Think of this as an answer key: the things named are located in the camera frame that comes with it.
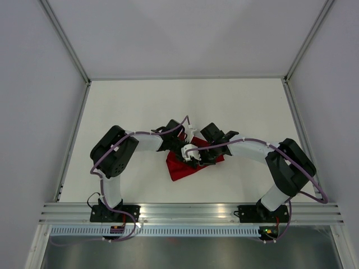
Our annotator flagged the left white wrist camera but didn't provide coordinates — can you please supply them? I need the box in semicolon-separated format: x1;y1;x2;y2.
186;124;197;143

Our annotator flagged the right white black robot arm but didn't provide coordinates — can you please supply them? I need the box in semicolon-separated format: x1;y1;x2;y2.
199;123;316;221

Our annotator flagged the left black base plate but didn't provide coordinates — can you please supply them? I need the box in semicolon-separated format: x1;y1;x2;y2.
90;205;141;223

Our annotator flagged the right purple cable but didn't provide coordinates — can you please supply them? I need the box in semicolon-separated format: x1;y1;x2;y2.
185;141;329;244

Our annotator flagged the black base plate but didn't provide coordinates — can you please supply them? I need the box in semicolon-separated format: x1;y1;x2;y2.
90;205;141;223
233;205;289;224

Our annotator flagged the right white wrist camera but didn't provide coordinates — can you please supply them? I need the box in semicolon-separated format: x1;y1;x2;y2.
181;144;201;162

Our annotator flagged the aluminium frame post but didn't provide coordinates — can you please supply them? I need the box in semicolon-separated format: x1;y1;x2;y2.
283;0;336;84
38;0;91;85

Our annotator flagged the aluminium frame right post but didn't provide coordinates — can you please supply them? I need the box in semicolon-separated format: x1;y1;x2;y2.
283;0;336;84

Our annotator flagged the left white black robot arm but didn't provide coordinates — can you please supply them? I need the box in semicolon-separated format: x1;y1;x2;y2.
90;119;196;222

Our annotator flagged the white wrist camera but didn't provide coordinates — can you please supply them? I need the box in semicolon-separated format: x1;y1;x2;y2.
181;144;201;162
186;124;197;143

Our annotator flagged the white slotted cable duct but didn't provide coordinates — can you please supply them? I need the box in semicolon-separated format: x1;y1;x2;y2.
50;225;260;237

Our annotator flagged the aluminium front rail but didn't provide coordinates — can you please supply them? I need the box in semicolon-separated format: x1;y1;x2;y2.
38;202;344;226

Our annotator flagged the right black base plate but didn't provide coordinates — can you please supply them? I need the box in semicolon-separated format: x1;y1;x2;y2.
233;205;289;224

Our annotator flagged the aluminium frame left post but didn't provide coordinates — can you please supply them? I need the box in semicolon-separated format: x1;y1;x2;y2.
38;0;91;85

